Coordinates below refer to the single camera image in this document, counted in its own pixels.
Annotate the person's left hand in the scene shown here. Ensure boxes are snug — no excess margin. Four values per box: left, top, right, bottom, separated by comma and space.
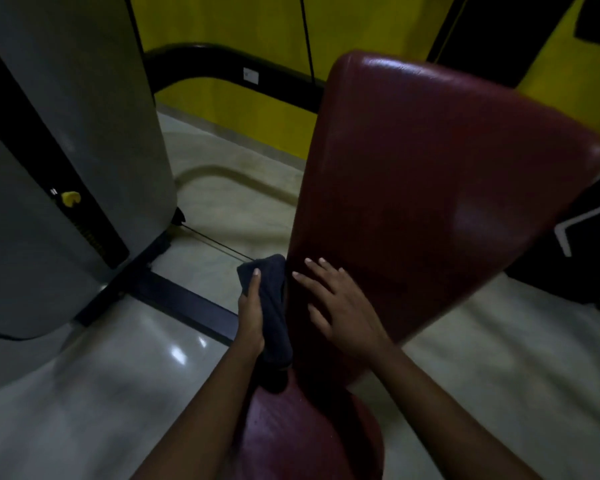
231, 267, 267, 359

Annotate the black white weight stack tower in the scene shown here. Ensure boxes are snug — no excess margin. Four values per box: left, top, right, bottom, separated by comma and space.
505, 164, 600, 318

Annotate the person's right hand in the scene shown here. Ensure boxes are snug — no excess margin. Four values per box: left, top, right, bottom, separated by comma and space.
291, 257, 395, 365

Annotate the dark grey green cloth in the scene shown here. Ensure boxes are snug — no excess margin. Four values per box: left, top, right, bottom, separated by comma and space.
236, 253, 295, 371

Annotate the person's left forearm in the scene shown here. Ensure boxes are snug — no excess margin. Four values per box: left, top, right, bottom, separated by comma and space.
129, 344, 266, 480

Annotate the maroon padded backrest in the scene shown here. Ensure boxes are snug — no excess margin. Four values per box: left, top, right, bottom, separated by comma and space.
75, 0, 600, 480

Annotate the grey weight stack tower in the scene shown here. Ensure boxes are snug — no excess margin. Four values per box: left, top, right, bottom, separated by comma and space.
0, 0, 179, 395

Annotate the person's right forearm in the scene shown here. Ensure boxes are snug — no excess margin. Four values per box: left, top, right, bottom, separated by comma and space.
365, 342, 541, 480

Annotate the black cable with steel clip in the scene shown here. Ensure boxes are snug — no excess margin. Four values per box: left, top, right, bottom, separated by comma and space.
299, 0, 317, 83

